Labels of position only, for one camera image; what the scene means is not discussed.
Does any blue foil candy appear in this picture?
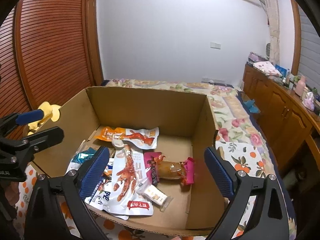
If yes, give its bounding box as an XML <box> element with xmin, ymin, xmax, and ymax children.
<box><xmin>71</xmin><ymin>147</ymin><xmax>96</xmax><ymax>164</ymax></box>

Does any blue white duck gizzard pouch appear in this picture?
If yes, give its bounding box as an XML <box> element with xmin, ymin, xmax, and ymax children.
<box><xmin>65</xmin><ymin>154</ymin><xmax>130</xmax><ymax>221</ymax></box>

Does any white chicken feet snack pack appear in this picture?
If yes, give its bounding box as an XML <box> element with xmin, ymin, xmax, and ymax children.
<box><xmin>106</xmin><ymin>140</ymin><xmax>153</xmax><ymax>217</ymax></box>

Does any small white pastry packet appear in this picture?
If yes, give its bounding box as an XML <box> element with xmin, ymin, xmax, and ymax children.
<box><xmin>135</xmin><ymin>178</ymin><xmax>173</xmax><ymax>212</ymax></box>

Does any pink sausage snack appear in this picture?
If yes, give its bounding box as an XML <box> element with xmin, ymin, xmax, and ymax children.
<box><xmin>144</xmin><ymin>152</ymin><xmax>194</xmax><ymax>186</ymax></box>

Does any white orange chicken claw pack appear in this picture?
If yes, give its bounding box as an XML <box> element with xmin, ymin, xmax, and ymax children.
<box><xmin>95</xmin><ymin>126</ymin><xmax>159</xmax><ymax>150</ymax></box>

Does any person's left hand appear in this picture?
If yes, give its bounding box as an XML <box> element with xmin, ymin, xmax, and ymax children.
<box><xmin>5</xmin><ymin>181</ymin><xmax>20</xmax><ymax>206</ymax></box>

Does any yellow plush toy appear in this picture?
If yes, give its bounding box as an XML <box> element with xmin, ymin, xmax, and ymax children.
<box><xmin>23</xmin><ymin>101</ymin><xmax>61</xmax><ymax>137</ymax></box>

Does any floral bed quilt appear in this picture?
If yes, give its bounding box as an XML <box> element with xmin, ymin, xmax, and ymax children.
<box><xmin>101</xmin><ymin>78</ymin><xmax>297</xmax><ymax>238</ymax></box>

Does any orange print tablecloth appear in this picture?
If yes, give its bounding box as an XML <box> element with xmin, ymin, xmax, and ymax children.
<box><xmin>13</xmin><ymin>139</ymin><xmax>278</xmax><ymax>240</ymax></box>

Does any brown cardboard box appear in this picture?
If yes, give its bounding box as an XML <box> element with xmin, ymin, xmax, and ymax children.
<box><xmin>34</xmin><ymin>87</ymin><xmax>225</xmax><ymax>236</ymax></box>

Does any wooden louvered wardrobe door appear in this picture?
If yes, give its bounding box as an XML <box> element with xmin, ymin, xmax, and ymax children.
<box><xmin>1</xmin><ymin>0</ymin><xmax>104</xmax><ymax>116</ymax></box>

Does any teal cloth on floor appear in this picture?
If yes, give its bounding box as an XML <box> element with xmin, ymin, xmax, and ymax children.
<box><xmin>244</xmin><ymin>100</ymin><xmax>260</xmax><ymax>114</ymax></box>

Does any wooden sideboard cabinet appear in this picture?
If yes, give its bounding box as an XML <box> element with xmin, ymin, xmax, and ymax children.
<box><xmin>242</xmin><ymin>64</ymin><xmax>319</xmax><ymax>173</ymax></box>

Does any pink plastic bag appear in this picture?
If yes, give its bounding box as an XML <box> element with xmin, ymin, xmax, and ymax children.
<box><xmin>302</xmin><ymin>92</ymin><xmax>315</xmax><ymax>112</ymax></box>

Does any folded floral cloth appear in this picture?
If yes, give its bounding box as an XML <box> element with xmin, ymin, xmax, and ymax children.
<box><xmin>253</xmin><ymin>61</ymin><xmax>282</xmax><ymax>77</ymax></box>

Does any pink bottle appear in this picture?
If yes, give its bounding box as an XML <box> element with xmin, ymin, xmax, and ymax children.
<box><xmin>295</xmin><ymin>75</ymin><xmax>306</xmax><ymax>97</ymax></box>

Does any grey window blind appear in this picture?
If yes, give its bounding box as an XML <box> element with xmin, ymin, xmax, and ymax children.
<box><xmin>298</xmin><ymin>6</ymin><xmax>320</xmax><ymax>92</ymax></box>

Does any beige curtain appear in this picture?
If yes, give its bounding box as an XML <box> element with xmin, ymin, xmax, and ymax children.
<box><xmin>264</xmin><ymin>0</ymin><xmax>280</xmax><ymax>64</ymax></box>

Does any wall power strip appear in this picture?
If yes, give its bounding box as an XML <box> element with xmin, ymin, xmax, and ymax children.
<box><xmin>201</xmin><ymin>77</ymin><xmax>225</xmax><ymax>83</ymax></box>

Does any white wall switch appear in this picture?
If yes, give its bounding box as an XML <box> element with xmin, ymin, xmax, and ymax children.
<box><xmin>210</xmin><ymin>42</ymin><xmax>221</xmax><ymax>49</ymax></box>

